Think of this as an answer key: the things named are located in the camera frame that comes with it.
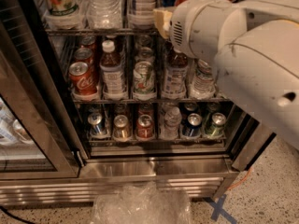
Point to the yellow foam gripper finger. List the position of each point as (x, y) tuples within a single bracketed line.
[(162, 17)]

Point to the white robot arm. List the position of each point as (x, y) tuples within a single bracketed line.
[(253, 49)]

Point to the white labelled bottle top shelf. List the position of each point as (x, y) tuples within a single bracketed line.
[(141, 11)]

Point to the diet 7up can middle shelf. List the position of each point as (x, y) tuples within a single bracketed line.
[(143, 77)]

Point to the clear water bottle top shelf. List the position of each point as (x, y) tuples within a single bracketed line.
[(104, 14)]

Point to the water bottle middle shelf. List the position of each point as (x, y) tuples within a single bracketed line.
[(202, 85)]

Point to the red coca-cola can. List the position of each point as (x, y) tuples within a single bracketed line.
[(84, 55), (82, 78)]

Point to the front red coca-cola can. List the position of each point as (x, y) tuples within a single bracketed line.
[(82, 78)]

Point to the stainless steel display fridge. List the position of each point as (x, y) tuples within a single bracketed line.
[(202, 167)]

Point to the red can bottom shelf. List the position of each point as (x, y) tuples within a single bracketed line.
[(144, 126)]

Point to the water bottle bottom shelf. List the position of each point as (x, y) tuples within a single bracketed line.
[(171, 123)]

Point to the dark blue can bottom shelf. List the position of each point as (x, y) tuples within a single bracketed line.
[(192, 125)]

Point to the gold can bottom shelf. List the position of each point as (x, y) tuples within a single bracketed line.
[(121, 128)]

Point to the blue can bottom left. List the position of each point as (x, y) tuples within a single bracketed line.
[(97, 122)]

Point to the green can bottom shelf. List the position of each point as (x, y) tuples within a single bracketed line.
[(215, 125)]

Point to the right open fridge door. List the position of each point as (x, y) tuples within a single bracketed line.
[(253, 142)]

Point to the left glass fridge door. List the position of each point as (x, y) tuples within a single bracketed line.
[(47, 155)]

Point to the right iced tea bottle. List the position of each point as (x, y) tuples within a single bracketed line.
[(175, 72)]

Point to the iced tea bottle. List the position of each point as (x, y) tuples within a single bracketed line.
[(175, 72), (111, 68)]

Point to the left iced tea bottle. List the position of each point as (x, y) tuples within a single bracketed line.
[(111, 68)]

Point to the clear plastic bag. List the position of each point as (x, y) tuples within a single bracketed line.
[(147, 204)]

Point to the blue tape cross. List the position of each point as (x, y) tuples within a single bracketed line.
[(218, 210)]

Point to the top wire shelf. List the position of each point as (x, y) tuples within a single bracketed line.
[(88, 31)]

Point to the wire shelf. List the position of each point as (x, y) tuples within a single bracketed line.
[(155, 100), (88, 31)]

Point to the middle wire shelf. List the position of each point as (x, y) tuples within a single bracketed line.
[(155, 100)]

